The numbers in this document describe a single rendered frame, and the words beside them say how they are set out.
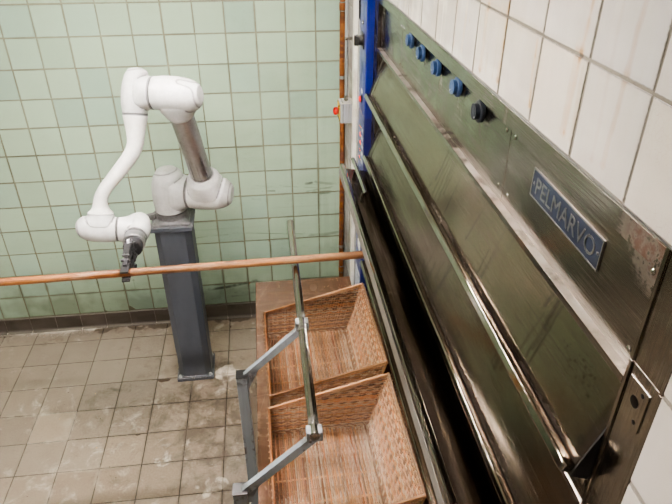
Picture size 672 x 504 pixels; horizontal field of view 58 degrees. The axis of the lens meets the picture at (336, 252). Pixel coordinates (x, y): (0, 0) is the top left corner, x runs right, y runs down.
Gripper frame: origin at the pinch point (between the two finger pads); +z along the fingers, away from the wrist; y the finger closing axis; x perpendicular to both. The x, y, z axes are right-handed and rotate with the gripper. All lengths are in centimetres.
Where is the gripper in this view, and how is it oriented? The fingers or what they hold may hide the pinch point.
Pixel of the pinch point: (126, 272)
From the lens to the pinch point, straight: 240.9
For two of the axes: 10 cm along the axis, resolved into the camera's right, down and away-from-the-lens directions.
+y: 0.0, 8.5, 5.3
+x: -9.9, 0.7, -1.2
